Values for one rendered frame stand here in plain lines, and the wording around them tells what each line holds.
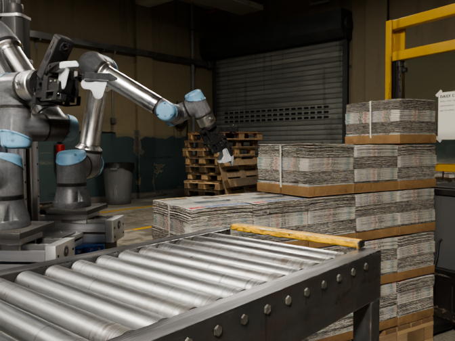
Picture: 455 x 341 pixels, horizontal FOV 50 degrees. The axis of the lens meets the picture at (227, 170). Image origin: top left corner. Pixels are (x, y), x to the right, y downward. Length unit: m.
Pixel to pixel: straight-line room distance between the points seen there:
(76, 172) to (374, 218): 1.39
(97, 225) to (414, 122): 1.63
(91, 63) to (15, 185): 0.66
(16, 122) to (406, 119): 1.89
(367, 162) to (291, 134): 7.62
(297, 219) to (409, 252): 0.76
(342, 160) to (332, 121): 7.23
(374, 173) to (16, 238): 1.62
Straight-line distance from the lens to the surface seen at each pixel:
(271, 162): 2.34
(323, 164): 2.21
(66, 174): 2.05
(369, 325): 1.30
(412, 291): 2.76
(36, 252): 1.56
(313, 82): 9.77
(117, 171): 8.93
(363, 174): 2.38
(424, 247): 2.77
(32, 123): 1.35
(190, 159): 8.84
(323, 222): 2.23
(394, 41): 3.45
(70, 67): 1.12
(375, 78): 9.15
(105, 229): 2.00
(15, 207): 1.62
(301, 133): 9.85
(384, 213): 2.52
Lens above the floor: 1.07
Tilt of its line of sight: 3 degrees down
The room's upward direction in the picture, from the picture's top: straight up
